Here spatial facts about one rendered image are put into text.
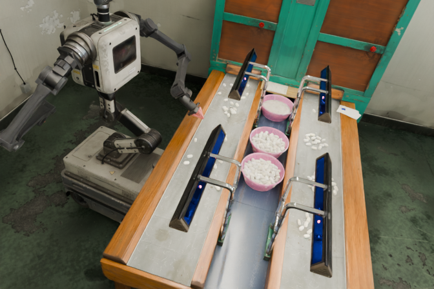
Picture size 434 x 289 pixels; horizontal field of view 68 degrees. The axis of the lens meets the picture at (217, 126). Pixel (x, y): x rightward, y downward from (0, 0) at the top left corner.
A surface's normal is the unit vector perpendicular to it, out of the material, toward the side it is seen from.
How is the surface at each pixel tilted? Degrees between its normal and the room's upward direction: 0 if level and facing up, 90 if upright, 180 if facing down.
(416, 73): 90
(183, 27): 90
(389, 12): 90
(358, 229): 0
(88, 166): 0
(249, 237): 0
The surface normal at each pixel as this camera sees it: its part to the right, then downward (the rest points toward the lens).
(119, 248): 0.11, -0.76
